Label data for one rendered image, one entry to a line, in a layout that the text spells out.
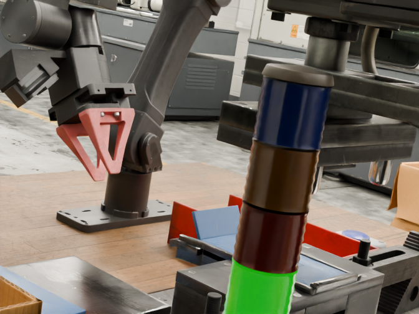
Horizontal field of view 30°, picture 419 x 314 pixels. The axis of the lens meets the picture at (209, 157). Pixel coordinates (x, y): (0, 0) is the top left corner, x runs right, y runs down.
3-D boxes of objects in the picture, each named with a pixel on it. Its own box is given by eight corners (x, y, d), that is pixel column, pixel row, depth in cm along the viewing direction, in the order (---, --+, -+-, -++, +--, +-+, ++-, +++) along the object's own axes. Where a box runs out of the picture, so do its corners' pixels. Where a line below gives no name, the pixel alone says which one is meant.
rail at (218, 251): (204, 265, 79) (207, 242, 78) (311, 314, 70) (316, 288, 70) (199, 266, 78) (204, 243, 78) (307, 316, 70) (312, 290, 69)
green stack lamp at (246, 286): (250, 301, 48) (259, 248, 47) (300, 324, 45) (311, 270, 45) (209, 313, 45) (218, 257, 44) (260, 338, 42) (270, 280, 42)
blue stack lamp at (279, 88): (280, 133, 46) (290, 76, 45) (334, 148, 43) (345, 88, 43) (238, 134, 43) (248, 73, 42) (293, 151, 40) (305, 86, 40)
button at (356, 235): (349, 240, 114) (351, 227, 114) (373, 248, 111) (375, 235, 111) (333, 243, 111) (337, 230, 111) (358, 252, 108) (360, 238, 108)
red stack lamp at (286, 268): (260, 246, 47) (269, 193, 46) (311, 267, 45) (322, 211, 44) (218, 255, 44) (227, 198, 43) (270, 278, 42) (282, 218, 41)
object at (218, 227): (231, 230, 85) (235, 204, 85) (350, 278, 76) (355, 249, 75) (187, 238, 80) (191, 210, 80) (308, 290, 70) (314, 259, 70)
